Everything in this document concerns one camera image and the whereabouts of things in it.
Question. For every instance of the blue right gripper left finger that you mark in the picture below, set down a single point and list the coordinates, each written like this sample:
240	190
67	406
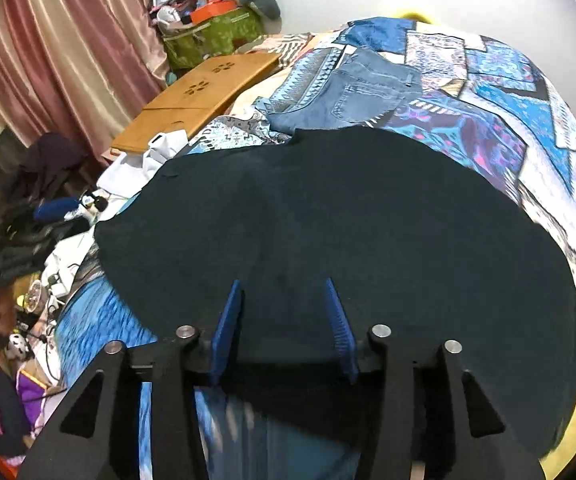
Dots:
226	333

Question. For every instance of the wooden lap desk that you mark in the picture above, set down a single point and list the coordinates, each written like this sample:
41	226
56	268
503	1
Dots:
194	100

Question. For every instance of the orange box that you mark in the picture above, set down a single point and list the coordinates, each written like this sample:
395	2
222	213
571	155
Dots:
212	10

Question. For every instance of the green patterned storage bag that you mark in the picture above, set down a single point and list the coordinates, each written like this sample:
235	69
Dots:
217	36

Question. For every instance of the black pants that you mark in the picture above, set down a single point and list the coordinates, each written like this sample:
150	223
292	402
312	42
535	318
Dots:
408	237

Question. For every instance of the yellow plush item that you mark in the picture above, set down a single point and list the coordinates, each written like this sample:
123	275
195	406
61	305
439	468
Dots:
414	16

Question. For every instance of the folded blue jeans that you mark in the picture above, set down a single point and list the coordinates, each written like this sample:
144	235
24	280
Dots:
364	86

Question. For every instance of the blue patchwork bedspread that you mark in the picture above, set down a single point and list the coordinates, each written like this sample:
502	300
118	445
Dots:
484	105

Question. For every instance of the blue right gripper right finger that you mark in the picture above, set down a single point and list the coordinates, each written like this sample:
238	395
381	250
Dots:
344	341

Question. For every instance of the white cloth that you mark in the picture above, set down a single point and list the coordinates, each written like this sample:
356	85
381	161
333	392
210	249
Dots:
129	173

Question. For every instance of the pink striped curtain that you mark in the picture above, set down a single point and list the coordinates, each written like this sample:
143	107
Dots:
82	68

